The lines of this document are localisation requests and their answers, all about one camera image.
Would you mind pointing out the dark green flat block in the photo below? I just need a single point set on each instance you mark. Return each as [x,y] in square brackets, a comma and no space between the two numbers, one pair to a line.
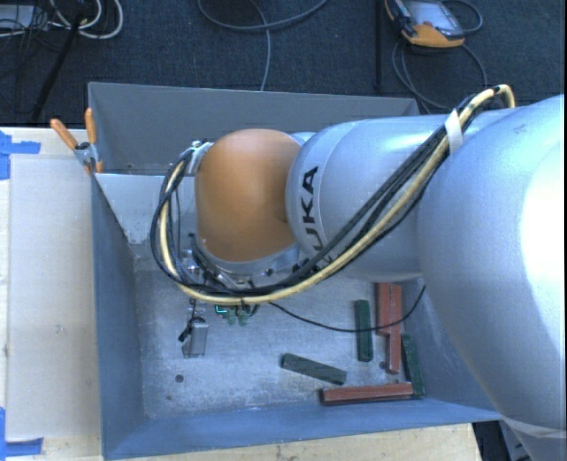
[413,365]
[312,369]
[363,330]

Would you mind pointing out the red-brown flat block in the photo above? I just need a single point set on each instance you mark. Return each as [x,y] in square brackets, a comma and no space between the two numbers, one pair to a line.
[382,308]
[395,344]
[367,394]

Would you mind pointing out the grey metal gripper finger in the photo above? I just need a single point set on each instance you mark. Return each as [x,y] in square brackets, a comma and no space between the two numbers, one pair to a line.
[196,340]

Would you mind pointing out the grey metal bin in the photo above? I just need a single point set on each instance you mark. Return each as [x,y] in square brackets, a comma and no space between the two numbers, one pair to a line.
[235,382]

